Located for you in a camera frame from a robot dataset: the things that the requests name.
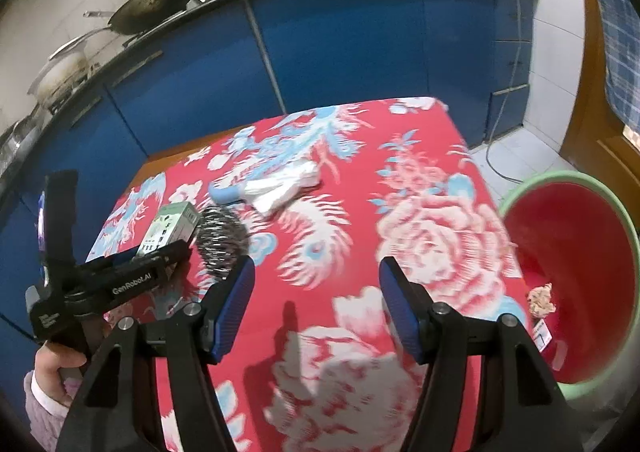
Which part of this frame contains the wooden door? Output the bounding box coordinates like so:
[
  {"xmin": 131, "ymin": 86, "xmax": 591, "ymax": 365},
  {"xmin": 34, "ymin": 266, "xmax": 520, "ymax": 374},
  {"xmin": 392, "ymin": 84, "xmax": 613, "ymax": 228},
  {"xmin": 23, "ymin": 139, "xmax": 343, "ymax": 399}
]
[{"xmin": 559, "ymin": 0, "xmax": 640, "ymax": 193}]

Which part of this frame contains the dark wok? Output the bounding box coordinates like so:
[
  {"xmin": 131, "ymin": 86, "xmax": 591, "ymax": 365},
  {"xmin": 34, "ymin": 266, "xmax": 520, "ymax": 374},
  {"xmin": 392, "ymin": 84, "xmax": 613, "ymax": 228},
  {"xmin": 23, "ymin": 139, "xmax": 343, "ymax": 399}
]
[{"xmin": 82, "ymin": 0, "xmax": 200, "ymax": 35}]

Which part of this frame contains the blue kitchen cabinet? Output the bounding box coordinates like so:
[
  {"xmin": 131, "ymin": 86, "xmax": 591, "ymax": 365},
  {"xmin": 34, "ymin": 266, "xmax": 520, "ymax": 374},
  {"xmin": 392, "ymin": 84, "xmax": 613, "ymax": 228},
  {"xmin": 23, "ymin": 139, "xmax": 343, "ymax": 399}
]
[{"xmin": 0, "ymin": 0, "xmax": 541, "ymax": 348}]

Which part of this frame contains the light blue tube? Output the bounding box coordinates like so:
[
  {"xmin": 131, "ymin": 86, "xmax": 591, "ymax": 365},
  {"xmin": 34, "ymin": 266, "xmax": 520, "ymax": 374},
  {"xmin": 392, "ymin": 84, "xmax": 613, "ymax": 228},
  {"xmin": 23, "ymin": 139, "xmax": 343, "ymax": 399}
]
[{"xmin": 207, "ymin": 182, "xmax": 246, "ymax": 205}]

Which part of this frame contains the white power cable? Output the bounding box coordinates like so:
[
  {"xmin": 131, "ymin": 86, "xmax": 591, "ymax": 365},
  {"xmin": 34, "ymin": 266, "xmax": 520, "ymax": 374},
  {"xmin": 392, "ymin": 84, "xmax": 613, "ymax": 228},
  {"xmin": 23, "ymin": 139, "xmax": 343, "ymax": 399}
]
[{"xmin": 480, "ymin": 0, "xmax": 536, "ymax": 183}]

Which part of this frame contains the person's left hand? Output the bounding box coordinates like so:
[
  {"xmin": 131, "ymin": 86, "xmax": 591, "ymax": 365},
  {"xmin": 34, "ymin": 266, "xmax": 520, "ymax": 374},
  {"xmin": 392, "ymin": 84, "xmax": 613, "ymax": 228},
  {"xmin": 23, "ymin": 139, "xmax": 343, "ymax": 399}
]
[{"xmin": 34, "ymin": 346, "xmax": 88, "ymax": 408}]

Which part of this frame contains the red floral tablecloth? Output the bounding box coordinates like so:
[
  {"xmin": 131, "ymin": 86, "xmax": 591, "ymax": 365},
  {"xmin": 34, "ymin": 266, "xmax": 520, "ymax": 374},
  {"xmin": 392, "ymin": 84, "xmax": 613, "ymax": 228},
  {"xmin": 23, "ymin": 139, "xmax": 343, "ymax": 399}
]
[{"xmin": 85, "ymin": 97, "xmax": 551, "ymax": 452}]

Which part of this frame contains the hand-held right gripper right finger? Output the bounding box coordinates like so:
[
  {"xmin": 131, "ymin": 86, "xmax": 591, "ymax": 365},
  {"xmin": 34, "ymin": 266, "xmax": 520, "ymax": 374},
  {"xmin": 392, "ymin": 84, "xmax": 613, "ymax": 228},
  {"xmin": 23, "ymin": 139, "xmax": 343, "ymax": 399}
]
[{"xmin": 378, "ymin": 256, "xmax": 586, "ymax": 452}]

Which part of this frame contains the green and white box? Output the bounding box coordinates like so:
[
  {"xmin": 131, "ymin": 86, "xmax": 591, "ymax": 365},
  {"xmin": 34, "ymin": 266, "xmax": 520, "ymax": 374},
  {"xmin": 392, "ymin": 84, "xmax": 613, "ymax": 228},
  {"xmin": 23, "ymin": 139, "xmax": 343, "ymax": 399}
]
[{"xmin": 137, "ymin": 202, "xmax": 201, "ymax": 258}]

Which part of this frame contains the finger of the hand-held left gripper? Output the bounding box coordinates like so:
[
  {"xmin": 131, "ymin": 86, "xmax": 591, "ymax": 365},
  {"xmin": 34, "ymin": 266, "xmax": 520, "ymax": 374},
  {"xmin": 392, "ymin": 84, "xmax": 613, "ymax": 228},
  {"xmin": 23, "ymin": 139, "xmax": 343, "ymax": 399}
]
[{"xmin": 112, "ymin": 239, "xmax": 193, "ymax": 278}]

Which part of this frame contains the red bucket with green rim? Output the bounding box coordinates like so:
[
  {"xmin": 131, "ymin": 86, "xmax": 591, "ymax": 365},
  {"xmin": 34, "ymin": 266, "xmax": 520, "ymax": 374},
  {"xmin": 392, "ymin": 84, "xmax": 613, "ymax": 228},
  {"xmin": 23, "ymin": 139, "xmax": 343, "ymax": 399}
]
[{"xmin": 500, "ymin": 171, "xmax": 640, "ymax": 400}]

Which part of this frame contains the blue plaid cloth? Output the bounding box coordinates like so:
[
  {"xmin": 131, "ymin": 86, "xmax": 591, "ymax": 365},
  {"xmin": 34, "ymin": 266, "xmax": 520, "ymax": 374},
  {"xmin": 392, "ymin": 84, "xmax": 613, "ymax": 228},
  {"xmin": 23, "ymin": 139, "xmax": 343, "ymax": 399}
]
[{"xmin": 592, "ymin": 0, "xmax": 640, "ymax": 143}]

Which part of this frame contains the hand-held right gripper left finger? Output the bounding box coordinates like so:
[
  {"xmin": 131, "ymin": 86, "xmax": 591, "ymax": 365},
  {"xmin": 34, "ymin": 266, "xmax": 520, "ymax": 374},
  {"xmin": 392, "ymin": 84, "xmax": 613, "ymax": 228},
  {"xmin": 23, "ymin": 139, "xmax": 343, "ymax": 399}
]
[{"xmin": 55, "ymin": 256, "xmax": 258, "ymax": 452}]

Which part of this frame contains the steel wire scrubber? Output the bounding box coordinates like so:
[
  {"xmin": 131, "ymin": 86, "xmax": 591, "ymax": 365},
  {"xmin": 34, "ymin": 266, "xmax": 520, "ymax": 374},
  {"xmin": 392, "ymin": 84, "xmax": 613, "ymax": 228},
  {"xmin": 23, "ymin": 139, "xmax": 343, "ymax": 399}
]
[{"xmin": 194, "ymin": 206, "xmax": 249, "ymax": 278}]

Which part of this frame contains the white pan with lid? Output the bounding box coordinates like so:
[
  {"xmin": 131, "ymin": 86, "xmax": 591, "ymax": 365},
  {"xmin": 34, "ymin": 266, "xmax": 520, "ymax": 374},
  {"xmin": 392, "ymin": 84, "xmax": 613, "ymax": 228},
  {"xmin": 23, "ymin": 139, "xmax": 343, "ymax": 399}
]
[{"xmin": 27, "ymin": 29, "xmax": 111, "ymax": 105}]

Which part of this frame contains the white tissue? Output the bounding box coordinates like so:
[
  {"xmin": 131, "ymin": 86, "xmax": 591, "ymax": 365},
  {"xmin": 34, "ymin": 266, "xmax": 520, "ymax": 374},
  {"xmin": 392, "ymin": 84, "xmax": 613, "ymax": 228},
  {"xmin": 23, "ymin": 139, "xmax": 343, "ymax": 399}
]
[{"xmin": 242, "ymin": 162, "xmax": 321, "ymax": 218}]

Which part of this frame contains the beige tissue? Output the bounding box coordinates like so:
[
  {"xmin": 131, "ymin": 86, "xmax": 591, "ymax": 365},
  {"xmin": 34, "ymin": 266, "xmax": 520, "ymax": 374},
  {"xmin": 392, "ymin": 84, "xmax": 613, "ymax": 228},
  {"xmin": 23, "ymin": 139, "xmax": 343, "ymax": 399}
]
[{"xmin": 529, "ymin": 283, "xmax": 558, "ymax": 318}]

